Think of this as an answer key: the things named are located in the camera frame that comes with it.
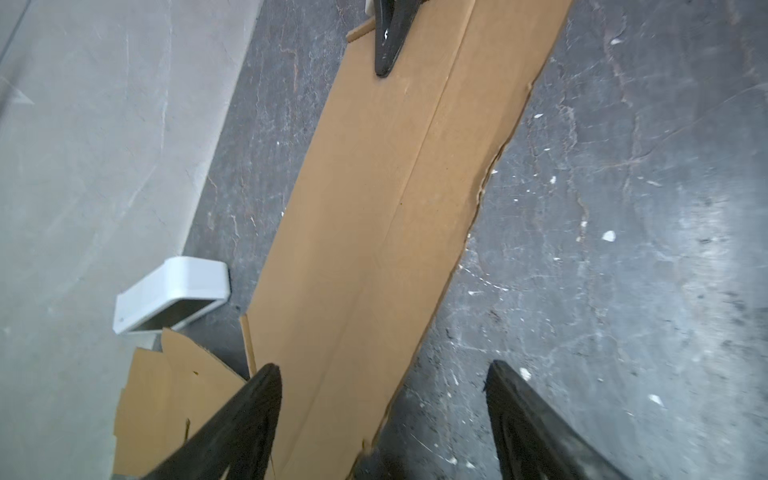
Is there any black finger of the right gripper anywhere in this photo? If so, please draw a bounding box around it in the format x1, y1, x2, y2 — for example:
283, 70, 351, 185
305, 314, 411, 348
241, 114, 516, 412
373, 0, 423, 78

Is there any white digital clock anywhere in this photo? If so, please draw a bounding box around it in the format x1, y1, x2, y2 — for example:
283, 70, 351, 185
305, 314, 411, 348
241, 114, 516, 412
112, 256, 231, 335

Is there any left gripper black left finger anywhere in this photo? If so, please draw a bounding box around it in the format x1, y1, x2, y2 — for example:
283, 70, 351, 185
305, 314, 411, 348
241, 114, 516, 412
145, 363, 282, 479

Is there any cardboard box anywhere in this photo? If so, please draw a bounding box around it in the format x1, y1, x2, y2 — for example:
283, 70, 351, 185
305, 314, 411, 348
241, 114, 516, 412
243, 1, 570, 479

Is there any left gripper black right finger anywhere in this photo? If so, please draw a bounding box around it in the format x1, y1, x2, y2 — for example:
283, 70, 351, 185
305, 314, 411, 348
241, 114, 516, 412
484, 360, 627, 480

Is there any lower flat cardboard sheet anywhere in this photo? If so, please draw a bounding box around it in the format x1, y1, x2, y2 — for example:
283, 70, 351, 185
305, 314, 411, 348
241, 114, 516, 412
113, 329, 246, 477

